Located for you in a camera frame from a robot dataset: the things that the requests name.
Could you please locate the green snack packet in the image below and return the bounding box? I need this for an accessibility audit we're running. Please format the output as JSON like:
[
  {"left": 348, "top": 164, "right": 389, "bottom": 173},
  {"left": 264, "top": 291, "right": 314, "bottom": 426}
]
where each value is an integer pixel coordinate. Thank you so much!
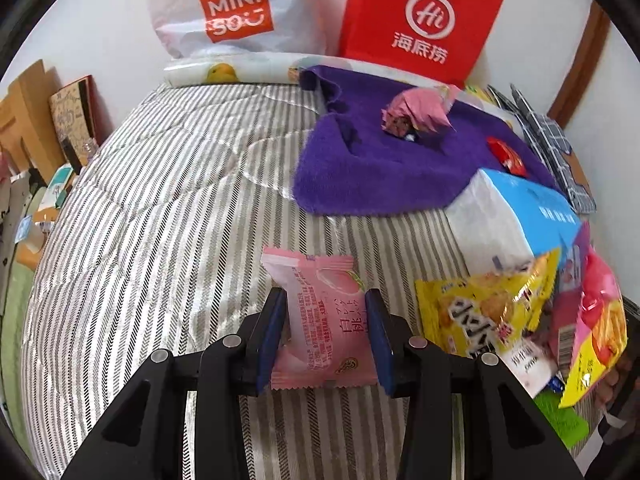
[{"left": 534, "top": 389, "right": 589, "bottom": 450}]

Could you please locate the yellow chips snack bag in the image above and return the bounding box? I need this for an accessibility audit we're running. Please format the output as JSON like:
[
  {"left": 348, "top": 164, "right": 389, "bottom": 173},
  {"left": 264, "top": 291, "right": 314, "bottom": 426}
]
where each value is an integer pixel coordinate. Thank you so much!
[{"left": 414, "top": 248, "right": 561, "bottom": 359}]

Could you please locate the pink yellow fries bag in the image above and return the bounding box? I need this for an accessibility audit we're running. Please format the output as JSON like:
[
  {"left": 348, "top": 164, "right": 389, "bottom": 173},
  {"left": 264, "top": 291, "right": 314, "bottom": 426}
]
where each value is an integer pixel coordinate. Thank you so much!
[{"left": 549, "top": 222, "right": 628, "bottom": 408}]

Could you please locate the pink peach snack packet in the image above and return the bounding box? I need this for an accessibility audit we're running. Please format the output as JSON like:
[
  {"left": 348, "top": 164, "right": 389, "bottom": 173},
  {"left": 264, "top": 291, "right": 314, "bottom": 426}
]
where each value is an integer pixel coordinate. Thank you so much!
[{"left": 260, "top": 247, "right": 378, "bottom": 390}]

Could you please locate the small red snack packet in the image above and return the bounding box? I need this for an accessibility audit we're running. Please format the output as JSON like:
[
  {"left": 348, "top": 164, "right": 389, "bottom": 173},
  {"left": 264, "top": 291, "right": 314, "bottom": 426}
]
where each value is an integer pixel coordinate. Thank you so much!
[{"left": 486, "top": 136, "right": 527, "bottom": 178}]

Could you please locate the pink crinkled snack packet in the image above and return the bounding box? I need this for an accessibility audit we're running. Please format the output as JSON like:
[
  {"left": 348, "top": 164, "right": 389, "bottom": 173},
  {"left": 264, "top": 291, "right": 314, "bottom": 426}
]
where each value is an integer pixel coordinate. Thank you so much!
[{"left": 381, "top": 86, "right": 459, "bottom": 142}]

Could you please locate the pale pink cake packet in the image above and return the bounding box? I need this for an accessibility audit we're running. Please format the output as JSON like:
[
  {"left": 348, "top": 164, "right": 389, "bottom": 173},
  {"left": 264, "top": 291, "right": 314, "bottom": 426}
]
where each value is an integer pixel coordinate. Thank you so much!
[{"left": 497, "top": 338, "right": 558, "bottom": 399}]

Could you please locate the grey striped quilt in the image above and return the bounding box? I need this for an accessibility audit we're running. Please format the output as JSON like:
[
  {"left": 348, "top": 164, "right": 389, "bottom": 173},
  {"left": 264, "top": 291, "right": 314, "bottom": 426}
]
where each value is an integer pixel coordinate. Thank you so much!
[{"left": 21, "top": 84, "right": 462, "bottom": 479}]

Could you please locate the blue tissue pack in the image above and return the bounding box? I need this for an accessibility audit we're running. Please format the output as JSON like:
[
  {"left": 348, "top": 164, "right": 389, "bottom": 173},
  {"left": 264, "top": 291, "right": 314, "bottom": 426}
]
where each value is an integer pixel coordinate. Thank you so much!
[{"left": 445, "top": 169, "right": 580, "bottom": 274}]

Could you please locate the blue plaid folded cloth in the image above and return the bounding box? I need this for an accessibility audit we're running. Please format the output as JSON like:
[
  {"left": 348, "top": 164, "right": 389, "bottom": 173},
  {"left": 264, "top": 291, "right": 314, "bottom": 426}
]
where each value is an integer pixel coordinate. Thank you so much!
[{"left": 487, "top": 86, "right": 597, "bottom": 216}]

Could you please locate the purple fleece towel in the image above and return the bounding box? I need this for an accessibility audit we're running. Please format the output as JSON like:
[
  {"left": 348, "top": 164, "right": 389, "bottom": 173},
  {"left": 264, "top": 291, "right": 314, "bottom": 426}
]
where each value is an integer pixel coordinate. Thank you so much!
[{"left": 293, "top": 65, "right": 558, "bottom": 216}]

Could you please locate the brown patterned book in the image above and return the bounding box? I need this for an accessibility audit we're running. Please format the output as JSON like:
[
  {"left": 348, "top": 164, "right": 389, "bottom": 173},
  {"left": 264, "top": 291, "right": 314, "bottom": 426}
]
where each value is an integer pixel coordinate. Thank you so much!
[{"left": 48, "top": 75, "right": 100, "bottom": 169}]

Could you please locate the wooden headboard furniture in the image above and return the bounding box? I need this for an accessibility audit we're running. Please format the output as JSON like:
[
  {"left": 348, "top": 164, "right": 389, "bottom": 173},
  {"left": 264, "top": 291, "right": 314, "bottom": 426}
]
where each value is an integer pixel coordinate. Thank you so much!
[{"left": 1, "top": 60, "right": 66, "bottom": 184}]

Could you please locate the duck print rolled sheet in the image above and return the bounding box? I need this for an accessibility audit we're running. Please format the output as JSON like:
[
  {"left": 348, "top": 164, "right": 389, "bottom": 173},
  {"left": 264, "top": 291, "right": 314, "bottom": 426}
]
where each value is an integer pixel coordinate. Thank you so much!
[{"left": 162, "top": 52, "right": 452, "bottom": 89}]

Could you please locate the red Haidilao paper bag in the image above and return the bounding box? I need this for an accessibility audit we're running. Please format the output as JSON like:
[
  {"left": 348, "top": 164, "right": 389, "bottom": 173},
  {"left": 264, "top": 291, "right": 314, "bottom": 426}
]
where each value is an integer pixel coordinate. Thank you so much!
[{"left": 338, "top": 0, "right": 503, "bottom": 84}]

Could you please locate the white Miniso plastic bag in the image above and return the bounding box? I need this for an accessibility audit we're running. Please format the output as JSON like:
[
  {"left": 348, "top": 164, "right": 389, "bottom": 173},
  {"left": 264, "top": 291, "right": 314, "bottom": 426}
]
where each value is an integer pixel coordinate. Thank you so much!
[{"left": 148, "top": 0, "right": 326, "bottom": 58}]

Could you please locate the wooden door frame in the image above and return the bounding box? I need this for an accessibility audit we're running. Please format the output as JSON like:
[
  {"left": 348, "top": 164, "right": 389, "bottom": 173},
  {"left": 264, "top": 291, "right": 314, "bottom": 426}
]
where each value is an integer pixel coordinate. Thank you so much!
[{"left": 548, "top": 0, "right": 611, "bottom": 128}]

